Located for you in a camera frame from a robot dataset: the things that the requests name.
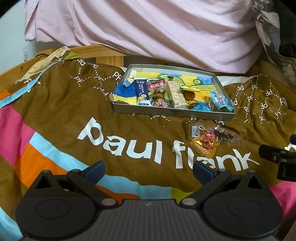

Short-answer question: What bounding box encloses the yellow rice cracker pack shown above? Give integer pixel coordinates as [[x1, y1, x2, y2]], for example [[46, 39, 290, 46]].
[[179, 85, 201, 92]]

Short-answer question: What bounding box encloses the white rice crisp bar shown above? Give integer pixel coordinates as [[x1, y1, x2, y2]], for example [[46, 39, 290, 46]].
[[166, 80, 187, 109]]

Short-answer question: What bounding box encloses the brown paul frank blanket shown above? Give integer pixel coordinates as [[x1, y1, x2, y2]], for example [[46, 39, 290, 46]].
[[1, 58, 295, 240]]

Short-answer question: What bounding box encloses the quail egg snack pack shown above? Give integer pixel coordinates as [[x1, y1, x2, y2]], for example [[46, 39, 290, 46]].
[[147, 78, 171, 108]]

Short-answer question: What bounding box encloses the pink bed sheet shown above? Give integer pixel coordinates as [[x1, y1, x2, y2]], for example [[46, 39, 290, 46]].
[[24, 1, 263, 74]]

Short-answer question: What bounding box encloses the grey cartoon snack box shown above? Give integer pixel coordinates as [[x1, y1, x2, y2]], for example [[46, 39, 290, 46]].
[[110, 64, 235, 121]]

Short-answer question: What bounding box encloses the dark blue stick packet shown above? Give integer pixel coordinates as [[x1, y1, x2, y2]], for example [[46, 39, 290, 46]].
[[134, 79, 151, 106]]

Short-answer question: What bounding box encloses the light blue crab snack packet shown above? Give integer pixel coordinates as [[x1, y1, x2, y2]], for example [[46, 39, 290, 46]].
[[209, 91, 234, 112]]

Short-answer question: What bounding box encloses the blue small snack packet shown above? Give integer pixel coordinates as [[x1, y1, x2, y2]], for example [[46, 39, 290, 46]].
[[191, 102, 212, 112]]

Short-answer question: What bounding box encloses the sandwich cookie clear pack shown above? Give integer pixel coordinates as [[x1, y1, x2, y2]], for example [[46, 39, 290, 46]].
[[184, 91, 195, 101]]

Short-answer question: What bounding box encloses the red brown meat snack pack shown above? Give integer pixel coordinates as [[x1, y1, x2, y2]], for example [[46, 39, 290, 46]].
[[189, 125, 238, 158]]

